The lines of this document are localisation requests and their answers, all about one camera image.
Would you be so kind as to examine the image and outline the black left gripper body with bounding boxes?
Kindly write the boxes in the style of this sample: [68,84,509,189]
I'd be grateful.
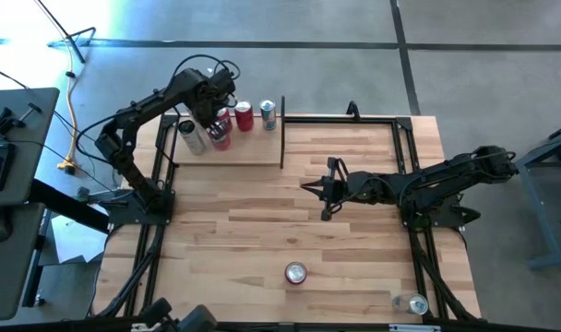
[187,67,239,119]

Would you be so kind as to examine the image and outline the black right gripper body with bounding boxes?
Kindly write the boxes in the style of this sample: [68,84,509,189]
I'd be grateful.
[321,157,372,221]

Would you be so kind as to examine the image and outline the red soda can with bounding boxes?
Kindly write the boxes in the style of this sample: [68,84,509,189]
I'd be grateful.
[208,120,233,152]

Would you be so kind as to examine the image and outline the tall white slim can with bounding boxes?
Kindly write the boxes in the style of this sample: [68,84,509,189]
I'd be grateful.
[177,118,208,157]

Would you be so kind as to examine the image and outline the blue silver Red Bull can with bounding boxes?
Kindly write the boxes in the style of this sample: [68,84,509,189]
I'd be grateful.
[259,98,278,132]

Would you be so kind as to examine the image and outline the red Coca-Cola Zero Sugar can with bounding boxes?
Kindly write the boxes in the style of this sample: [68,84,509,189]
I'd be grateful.
[283,260,308,286]

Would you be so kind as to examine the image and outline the silver beverage can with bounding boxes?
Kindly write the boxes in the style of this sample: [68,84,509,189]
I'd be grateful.
[390,292,430,317]

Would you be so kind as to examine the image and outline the black stand legs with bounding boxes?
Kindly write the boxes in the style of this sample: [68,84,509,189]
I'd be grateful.
[33,0,97,65]

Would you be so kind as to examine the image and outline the black desk leg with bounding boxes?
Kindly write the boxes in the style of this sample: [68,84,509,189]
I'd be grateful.
[29,178,112,234]

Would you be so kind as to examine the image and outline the white paper sheet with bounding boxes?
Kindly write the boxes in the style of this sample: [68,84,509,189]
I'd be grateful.
[51,214,107,265]

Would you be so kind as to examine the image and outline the dark grey desk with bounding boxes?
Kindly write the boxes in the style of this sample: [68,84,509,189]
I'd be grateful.
[0,87,61,208]
[0,202,49,323]

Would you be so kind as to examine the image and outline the grey metal stand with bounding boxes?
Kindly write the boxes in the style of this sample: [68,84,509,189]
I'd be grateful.
[492,118,561,271]

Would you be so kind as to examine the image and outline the black aluminium table frame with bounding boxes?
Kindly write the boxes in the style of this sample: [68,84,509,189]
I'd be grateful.
[89,94,484,324]

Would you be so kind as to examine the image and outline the yellow floor cable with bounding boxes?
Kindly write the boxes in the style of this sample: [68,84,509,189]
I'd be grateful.
[57,43,78,168]

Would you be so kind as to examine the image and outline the silver metal bracket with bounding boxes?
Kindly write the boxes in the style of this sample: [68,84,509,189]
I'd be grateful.
[388,323,442,332]

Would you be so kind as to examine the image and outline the black monitor mount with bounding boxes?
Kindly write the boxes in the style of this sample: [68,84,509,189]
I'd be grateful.
[0,103,44,137]

